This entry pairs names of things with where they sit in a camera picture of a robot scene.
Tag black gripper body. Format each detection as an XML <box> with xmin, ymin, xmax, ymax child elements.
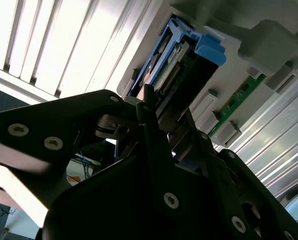
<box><xmin>42</xmin><ymin>154</ymin><xmax>240</xmax><ymax>240</ymax></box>

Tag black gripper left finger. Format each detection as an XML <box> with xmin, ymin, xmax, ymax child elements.
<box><xmin>0</xmin><ymin>83</ymin><xmax>180</xmax><ymax>227</ymax></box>

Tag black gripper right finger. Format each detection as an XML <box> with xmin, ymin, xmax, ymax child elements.
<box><xmin>183</xmin><ymin>108</ymin><xmax>298</xmax><ymax>240</ymax></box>

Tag hard disk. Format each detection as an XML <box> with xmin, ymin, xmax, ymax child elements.
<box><xmin>125</xmin><ymin>14</ymin><xmax>227</xmax><ymax>163</ymax></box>

